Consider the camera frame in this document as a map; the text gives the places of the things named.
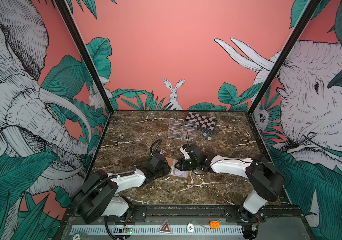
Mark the clear acrylic organizer box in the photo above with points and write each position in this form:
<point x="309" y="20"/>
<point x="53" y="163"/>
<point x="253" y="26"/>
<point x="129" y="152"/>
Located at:
<point x="182" y="129"/>

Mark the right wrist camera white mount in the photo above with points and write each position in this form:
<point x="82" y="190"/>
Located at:
<point x="185" y="153"/>

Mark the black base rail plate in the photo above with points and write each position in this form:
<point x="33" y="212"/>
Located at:
<point x="232" y="213"/>

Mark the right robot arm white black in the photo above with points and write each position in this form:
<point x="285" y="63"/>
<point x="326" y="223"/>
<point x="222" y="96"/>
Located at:
<point x="266" y="179"/>

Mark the right black frame post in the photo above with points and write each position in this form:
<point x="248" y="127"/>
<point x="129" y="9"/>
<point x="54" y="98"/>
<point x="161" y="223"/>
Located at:
<point x="301" y="24"/>

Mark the left black frame post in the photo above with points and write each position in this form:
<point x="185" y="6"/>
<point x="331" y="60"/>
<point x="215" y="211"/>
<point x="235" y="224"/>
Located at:
<point x="77" y="38"/>

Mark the white round button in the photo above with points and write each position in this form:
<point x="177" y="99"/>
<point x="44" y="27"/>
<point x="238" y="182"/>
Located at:
<point x="190" y="227"/>

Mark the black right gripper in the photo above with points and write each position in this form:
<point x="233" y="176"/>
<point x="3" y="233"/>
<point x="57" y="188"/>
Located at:
<point x="182" y="164"/>

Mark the credit card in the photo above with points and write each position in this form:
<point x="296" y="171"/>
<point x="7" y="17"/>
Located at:
<point x="177" y="173"/>

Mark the orange tag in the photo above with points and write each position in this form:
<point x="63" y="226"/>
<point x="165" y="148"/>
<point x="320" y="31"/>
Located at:
<point x="214" y="225"/>

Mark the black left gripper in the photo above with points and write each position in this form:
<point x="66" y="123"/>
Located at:
<point x="167" y="168"/>

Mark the folded checkered chess board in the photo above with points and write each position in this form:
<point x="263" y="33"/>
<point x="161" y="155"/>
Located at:
<point x="203" y="123"/>

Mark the red warning triangle sticker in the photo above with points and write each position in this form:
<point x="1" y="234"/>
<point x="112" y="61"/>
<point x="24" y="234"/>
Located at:
<point x="165" y="228"/>

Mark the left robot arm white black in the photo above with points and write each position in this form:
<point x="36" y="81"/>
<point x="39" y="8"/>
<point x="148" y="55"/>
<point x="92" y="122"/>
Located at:
<point x="96" y="197"/>

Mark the black frame post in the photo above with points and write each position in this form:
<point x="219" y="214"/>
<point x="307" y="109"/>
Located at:
<point x="77" y="38"/>
<point x="301" y="24"/>

